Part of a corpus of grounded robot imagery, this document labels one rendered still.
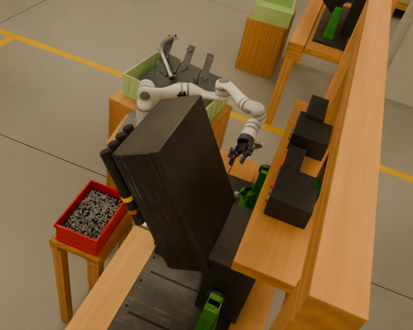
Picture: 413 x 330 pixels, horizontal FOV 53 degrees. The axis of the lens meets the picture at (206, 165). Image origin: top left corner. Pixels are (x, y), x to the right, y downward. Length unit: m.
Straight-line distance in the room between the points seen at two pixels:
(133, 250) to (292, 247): 0.87
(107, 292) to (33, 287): 1.15
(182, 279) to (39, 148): 2.19
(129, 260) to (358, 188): 1.23
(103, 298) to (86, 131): 2.31
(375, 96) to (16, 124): 3.28
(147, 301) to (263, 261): 0.73
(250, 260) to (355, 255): 0.47
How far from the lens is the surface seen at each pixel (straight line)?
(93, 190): 2.14
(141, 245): 1.91
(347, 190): 0.83
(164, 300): 1.78
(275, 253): 1.19
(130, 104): 2.85
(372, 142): 0.99
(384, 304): 3.33
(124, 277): 1.82
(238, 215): 1.65
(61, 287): 2.38
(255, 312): 1.86
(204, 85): 2.85
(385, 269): 3.52
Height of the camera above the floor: 2.46
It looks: 42 degrees down
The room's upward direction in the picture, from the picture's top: 14 degrees clockwise
